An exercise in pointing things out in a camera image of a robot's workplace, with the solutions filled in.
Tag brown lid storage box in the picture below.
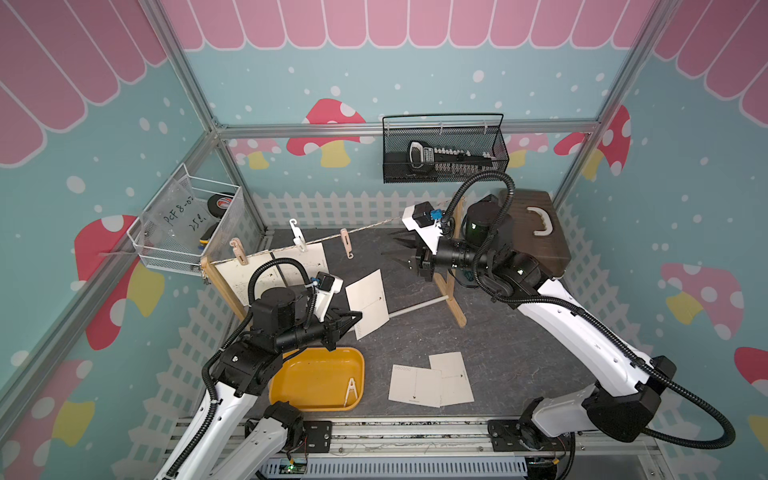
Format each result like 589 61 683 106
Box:
508 189 571 278

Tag socket wrench set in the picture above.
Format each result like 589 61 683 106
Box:
406 141 497 177

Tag yellow plastic tray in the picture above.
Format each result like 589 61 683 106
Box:
269 347 365 412

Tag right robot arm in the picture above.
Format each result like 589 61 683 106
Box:
392 171 736 450

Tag white clothespin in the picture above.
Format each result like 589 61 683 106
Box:
289 218 307 252
343 377 359 408

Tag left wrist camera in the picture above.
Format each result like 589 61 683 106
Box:
313 272 343 323

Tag black tape roll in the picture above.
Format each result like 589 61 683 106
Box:
206 193 233 219

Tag pink clothespin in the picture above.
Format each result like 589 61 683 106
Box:
340 228 354 259
229 237 249 266

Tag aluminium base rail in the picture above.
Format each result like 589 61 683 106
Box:
157 416 667 480

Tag postcard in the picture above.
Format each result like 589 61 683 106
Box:
429 352 474 407
388 365 442 408
346 270 389 340
214 252 284 306
271 243 330 286

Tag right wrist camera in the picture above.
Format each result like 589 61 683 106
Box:
401 201 443 255

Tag wooden string rack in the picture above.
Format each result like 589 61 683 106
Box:
200 237 467 328

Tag black mesh wall basket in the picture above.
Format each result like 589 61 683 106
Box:
381 113 509 183

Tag white wire wall basket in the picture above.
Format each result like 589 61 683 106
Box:
127 165 253 276

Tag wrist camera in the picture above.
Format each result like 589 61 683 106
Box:
313 272 343 323
401 201 443 255

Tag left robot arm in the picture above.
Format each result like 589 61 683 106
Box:
157 257 363 479

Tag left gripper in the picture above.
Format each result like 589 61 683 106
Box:
277 307 362 353

